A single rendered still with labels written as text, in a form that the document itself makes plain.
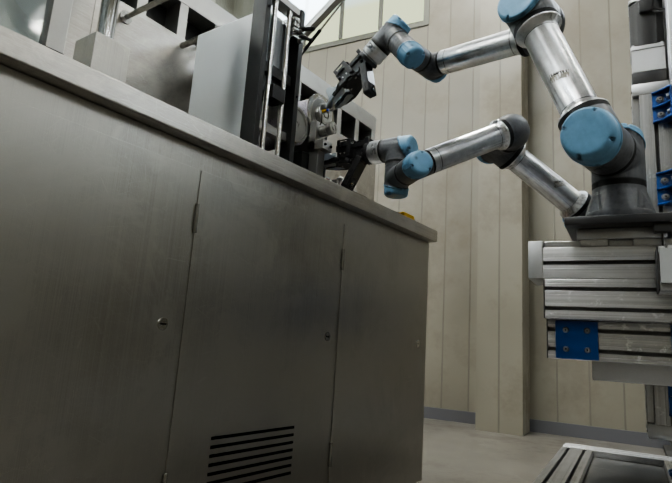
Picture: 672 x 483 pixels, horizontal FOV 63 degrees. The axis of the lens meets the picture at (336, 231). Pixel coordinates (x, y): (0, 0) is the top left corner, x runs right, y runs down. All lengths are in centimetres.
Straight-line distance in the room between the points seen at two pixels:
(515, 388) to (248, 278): 289
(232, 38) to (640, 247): 123
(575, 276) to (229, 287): 77
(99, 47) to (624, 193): 124
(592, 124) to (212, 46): 111
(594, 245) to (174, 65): 135
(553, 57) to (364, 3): 418
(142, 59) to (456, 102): 325
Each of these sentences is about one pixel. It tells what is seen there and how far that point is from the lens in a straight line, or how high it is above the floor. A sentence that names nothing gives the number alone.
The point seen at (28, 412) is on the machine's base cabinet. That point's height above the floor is 38.
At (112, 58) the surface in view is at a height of 112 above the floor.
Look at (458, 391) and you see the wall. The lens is 423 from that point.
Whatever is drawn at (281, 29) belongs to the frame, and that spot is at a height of 136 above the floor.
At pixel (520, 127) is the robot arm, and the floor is 117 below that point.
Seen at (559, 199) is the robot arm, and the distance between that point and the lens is 196.
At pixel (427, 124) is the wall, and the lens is 468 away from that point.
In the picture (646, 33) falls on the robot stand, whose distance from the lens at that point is 184.
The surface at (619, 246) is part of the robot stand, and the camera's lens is 136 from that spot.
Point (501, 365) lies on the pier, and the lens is 386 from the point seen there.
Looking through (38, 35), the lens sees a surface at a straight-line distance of 102.
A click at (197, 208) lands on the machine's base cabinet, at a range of 106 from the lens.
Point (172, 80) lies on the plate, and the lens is 188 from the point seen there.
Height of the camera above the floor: 51
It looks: 12 degrees up
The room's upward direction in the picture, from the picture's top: 4 degrees clockwise
